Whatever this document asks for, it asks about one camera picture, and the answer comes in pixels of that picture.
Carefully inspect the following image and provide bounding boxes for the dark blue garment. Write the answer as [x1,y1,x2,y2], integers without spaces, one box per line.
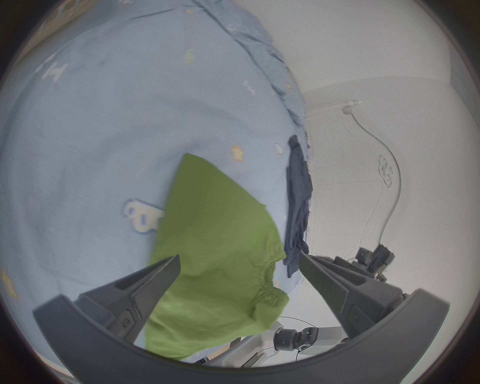
[283,134,314,279]

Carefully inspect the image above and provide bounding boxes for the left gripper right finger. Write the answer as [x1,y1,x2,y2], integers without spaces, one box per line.
[299,251,409,341]

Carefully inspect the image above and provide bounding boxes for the green shorts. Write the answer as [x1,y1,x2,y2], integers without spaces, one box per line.
[144,152,290,363]

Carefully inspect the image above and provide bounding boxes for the pale blue quilt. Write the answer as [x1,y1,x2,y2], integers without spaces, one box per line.
[195,0,307,130]

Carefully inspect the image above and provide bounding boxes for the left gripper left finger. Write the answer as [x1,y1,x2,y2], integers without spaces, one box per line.
[77,254,181,344]

